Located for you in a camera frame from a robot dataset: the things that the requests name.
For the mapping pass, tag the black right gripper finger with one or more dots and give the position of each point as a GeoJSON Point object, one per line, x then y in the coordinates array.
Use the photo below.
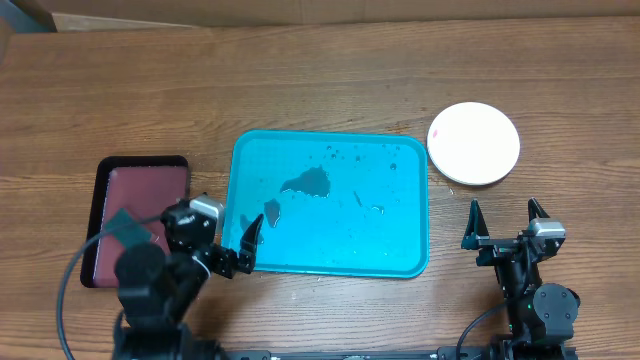
{"type": "Point", "coordinates": [476, 229]}
{"type": "Point", "coordinates": [535, 210]}

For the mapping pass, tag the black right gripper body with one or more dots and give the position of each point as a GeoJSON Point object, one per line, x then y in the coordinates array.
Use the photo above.
{"type": "Point", "coordinates": [496, 252]}

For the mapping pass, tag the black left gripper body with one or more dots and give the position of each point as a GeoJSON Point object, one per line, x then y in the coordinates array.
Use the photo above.
{"type": "Point", "coordinates": [219, 258]}

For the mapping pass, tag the green scrubbing sponge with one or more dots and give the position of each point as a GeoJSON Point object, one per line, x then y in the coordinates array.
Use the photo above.
{"type": "Point", "coordinates": [127, 229]}

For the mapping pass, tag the white plate with pink rim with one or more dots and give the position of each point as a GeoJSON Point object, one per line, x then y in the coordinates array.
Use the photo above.
{"type": "Point", "coordinates": [473, 143]}

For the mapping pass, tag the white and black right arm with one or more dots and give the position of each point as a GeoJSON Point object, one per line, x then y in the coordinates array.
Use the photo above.
{"type": "Point", "coordinates": [541, 315]}

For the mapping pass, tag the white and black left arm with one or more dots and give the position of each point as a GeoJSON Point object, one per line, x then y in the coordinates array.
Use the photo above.
{"type": "Point", "coordinates": [156, 289]}

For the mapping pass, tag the black tray with pink liquid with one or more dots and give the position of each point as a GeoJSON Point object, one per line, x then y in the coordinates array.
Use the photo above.
{"type": "Point", "coordinates": [141, 187]}

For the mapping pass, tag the blue plastic tray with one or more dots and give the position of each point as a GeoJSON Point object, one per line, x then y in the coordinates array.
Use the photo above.
{"type": "Point", "coordinates": [333, 203]}

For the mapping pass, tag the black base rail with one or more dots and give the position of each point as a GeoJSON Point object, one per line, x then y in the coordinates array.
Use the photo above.
{"type": "Point", "coordinates": [443, 353]}

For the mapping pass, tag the cardboard back wall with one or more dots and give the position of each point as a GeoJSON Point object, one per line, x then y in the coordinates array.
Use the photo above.
{"type": "Point", "coordinates": [88, 15]}

